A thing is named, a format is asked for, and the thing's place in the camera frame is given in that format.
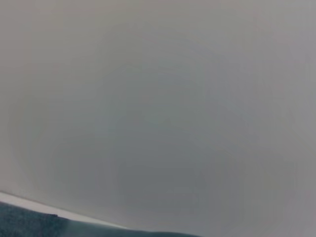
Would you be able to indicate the blue denim shorts with cartoon print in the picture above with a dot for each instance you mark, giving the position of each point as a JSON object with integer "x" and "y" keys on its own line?
{"x": 29, "y": 222}

